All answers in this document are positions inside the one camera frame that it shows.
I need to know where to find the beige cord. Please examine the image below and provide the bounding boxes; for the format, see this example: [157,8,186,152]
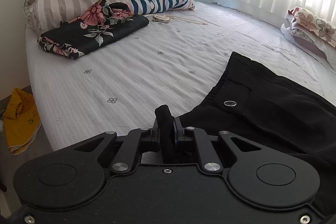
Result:
[144,13,208,26]

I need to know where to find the yellow cloth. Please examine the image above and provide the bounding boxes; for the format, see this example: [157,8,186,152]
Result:
[3,88,42,156]

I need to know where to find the black floral folded cloth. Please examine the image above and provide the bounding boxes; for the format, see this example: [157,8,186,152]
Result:
[37,0,150,60]

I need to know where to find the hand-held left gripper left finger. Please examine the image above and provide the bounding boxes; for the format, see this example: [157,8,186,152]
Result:
[70,118,162,174]

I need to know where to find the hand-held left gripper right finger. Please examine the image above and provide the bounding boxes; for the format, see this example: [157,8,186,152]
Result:
[173,118,272,174]

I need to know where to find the floral pillow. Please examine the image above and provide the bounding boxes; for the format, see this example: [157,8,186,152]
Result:
[285,6,336,47]

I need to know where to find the white pillow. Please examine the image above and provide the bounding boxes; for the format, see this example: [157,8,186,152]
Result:
[280,23,328,62]

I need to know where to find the blue striped blanket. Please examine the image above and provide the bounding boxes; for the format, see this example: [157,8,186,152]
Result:
[123,0,196,16]

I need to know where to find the bed with white patterned sheet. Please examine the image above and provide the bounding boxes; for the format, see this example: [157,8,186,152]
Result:
[25,0,336,151]

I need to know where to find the black pants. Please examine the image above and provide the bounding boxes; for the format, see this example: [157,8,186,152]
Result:
[154,51,336,161]

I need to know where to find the mauve pillow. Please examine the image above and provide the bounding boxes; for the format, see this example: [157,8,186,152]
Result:
[299,38,330,61]

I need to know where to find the beige striped folded blanket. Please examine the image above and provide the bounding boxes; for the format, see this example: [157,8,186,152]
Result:
[24,0,126,33]

